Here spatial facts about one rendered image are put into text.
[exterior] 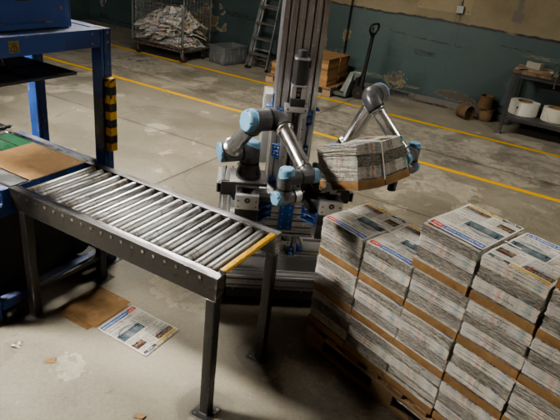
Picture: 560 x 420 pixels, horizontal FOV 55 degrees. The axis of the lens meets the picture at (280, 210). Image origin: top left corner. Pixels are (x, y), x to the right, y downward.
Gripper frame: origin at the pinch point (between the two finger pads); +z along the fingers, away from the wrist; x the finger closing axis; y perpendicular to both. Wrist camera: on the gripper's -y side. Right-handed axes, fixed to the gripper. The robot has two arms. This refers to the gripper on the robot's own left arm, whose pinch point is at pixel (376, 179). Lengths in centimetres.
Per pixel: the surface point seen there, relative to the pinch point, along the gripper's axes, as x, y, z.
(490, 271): 85, -32, 32
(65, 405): -59, -82, 168
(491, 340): 84, -62, 32
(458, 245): 72, -22, 33
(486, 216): 66, -17, 1
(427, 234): 57, -19, 33
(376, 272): 25, -40, 34
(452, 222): 62, -15, 22
